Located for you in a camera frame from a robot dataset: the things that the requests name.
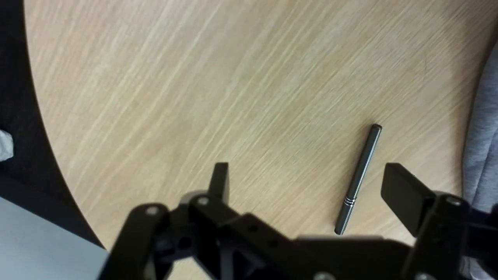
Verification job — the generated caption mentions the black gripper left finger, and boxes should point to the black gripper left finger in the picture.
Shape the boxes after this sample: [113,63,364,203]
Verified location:
[98,160,294,280]

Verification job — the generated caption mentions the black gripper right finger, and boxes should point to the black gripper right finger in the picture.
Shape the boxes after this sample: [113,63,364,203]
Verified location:
[379,161,498,280]

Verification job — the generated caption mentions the black pen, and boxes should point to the black pen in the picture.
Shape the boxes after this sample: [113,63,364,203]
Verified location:
[333,122,384,236]

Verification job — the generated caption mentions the grey hoodie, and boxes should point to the grey hoodie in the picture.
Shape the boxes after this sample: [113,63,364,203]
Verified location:
[459,40,498,280]

